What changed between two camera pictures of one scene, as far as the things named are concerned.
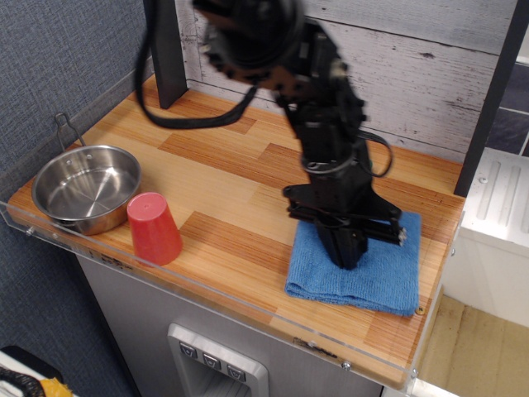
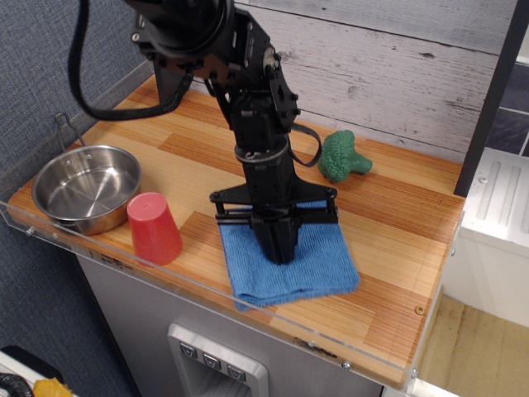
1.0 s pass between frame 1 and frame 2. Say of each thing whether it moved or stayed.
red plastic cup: stayed
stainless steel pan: stayed
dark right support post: stayed
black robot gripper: moved
